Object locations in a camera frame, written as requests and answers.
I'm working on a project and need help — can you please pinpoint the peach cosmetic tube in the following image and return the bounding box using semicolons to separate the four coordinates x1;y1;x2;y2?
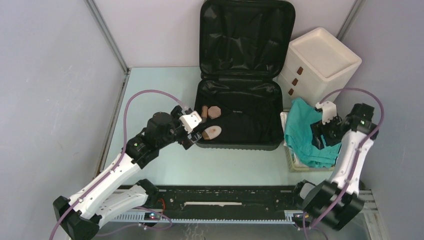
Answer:
207;105;222;119

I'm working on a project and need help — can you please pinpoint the black ribbed hard-shell suitcase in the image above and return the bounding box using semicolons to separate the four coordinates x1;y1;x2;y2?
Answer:
194;0;296;151

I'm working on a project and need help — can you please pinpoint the brown cosmetic tube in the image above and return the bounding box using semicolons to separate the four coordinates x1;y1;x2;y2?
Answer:
200;105;209;123

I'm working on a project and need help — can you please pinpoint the white bottle orange logo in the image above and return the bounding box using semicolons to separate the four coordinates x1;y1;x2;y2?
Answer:
201;125;222;141

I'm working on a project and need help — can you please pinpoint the light teal bottom garment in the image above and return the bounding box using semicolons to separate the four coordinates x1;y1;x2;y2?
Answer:
284;97;341;168

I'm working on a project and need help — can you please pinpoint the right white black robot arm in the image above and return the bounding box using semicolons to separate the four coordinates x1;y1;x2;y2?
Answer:
290;101;378;231

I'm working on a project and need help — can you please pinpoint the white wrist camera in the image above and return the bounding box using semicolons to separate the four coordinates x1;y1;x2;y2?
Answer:
315;101;338;125
179;111;202;134

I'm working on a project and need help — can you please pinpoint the pale yellow perforated basket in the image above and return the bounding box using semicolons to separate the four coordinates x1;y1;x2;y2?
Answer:
279;111;335;172

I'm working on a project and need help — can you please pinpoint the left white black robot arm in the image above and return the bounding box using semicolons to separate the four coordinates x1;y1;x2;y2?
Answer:
53;105;202;240

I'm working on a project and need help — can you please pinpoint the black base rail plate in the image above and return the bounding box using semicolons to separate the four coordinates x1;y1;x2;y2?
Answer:
132;184;332;223

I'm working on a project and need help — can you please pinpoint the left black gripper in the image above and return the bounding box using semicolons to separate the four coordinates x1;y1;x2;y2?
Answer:
157;105;201;149

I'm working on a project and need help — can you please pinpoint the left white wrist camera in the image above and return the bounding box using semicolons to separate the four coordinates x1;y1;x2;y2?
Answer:
179;111;202;134

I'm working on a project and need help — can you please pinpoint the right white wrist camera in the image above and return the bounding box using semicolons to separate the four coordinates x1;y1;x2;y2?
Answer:
315;101;338;125

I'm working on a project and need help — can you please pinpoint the white stacked drawer unit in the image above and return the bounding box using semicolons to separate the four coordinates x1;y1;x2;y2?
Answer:
277;27;362;106

